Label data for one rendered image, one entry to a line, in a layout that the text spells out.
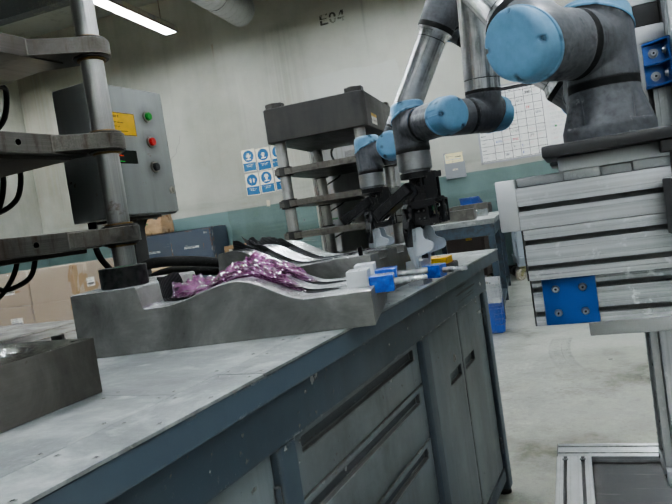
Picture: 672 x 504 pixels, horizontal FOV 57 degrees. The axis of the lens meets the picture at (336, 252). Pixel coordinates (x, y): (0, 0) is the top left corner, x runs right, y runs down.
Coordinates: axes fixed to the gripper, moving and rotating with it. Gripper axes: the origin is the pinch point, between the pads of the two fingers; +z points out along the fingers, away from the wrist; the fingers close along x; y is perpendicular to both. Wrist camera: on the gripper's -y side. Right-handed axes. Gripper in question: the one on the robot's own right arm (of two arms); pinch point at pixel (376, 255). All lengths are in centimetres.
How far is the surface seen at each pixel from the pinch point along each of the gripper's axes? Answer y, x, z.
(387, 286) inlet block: 23, -82, -1
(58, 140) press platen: -65, -49, -43
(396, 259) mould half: 16.4, -44.7, -1.8
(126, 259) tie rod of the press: -58, -39, -10
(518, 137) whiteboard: 35, 600, -75
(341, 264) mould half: 8, -58, -3
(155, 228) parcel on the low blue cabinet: -441, 541, -35
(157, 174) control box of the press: -66, -6, -35
